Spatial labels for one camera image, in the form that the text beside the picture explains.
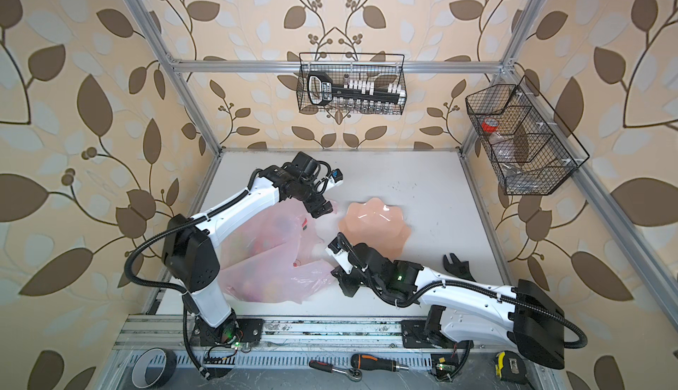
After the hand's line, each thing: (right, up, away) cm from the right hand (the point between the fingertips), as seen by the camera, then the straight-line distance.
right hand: (333, 272), depth 76 cm
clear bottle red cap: (+50, +44, +8) cm, 67 cm away
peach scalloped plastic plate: (+15, +10, +22) cm, 28 cm away
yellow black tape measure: (+46, -21, -9) cm, 51 cm away
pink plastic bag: (-16, +4, +2) cm, 17 cm away
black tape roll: (-48, -24, -5) cm, 54 cm away
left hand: (-5, +22, +10) cm, 25 cm away
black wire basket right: (+57, +36, -1) cm, 67 cm away
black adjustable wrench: (+40, -2, +9) cm, 41 cm away
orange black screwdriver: (+9, -20, -8) cm, 23 cm away
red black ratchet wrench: (+6, -23, -9) cm, 25 cm away
